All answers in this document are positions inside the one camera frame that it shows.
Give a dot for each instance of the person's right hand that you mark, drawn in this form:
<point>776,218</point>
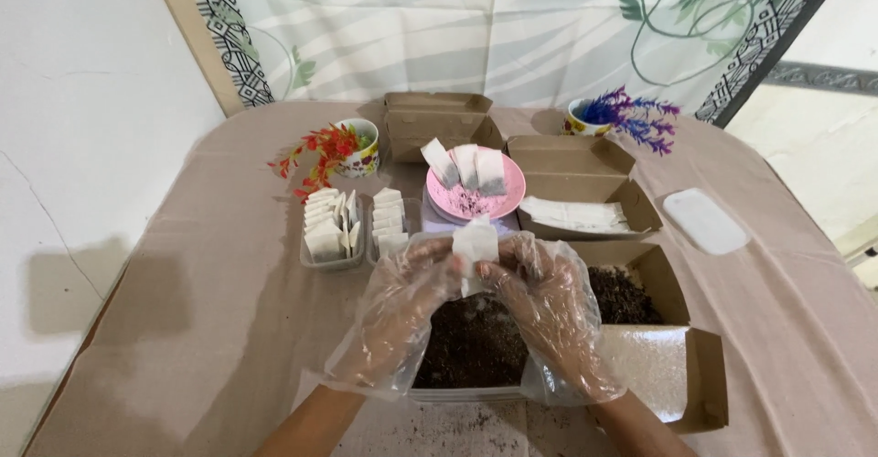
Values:
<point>555,326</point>

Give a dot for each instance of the white tea bag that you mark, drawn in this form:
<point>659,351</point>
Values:
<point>440,162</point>
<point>474,243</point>
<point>466,165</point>
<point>491,171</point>

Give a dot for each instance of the stack of flat white bags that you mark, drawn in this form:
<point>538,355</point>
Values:
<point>576,215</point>

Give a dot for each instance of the floral cup with blue rim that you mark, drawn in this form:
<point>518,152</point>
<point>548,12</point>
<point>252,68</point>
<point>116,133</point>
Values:
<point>575,126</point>

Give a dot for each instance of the clear plastic tea tub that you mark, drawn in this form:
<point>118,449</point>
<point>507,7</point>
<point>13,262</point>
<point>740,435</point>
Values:
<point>466,394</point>

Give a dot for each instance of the heap of loose dark tea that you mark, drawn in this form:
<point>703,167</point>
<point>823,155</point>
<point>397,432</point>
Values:
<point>473,344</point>

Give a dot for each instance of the white kitchen scale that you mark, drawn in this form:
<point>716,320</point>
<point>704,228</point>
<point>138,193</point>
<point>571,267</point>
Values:
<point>435,222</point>

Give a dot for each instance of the tan wooden board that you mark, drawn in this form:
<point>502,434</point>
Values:
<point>188,31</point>

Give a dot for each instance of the open brown box, foil lid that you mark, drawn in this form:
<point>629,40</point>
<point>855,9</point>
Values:
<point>676,374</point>

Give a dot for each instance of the white curtain with green leaves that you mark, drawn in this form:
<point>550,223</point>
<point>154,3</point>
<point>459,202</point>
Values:
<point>480,25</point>

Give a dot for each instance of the row of filled tea bags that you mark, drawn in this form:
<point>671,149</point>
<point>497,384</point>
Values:
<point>322,227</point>
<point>389,220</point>

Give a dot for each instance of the person's left hand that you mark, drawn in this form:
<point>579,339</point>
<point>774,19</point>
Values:
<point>394,323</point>

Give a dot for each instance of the filled white tea bag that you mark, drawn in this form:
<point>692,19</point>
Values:
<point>466,165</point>
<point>440,162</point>
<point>491,171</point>

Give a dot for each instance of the floral cup with green filling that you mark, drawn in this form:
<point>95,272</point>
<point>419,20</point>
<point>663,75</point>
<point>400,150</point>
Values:
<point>365,158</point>

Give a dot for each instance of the white plastic lid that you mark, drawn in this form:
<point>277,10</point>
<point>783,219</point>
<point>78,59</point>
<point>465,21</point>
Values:
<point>705,222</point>

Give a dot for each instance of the red artificial plant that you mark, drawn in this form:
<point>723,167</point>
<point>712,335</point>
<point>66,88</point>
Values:
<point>328,152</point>

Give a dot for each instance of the purple artificial plant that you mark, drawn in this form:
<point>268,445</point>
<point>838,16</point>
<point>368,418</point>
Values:
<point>634,121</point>

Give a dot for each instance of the pink plate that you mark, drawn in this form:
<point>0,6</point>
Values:
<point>507,193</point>

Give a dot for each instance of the empty brown cardboard box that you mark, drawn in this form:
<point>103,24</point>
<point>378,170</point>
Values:
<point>435,124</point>

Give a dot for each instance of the brown box with paper bags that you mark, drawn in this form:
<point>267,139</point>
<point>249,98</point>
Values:
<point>583,165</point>

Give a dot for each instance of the clear plastic tray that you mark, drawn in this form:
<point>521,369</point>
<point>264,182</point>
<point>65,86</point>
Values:
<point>411,213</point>
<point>333,263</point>

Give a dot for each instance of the loose dark tea in box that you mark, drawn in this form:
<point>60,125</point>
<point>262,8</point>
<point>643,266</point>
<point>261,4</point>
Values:
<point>621,299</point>

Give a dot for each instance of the beige tablecloth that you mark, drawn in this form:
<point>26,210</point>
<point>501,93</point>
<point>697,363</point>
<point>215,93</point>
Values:
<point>226,292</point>

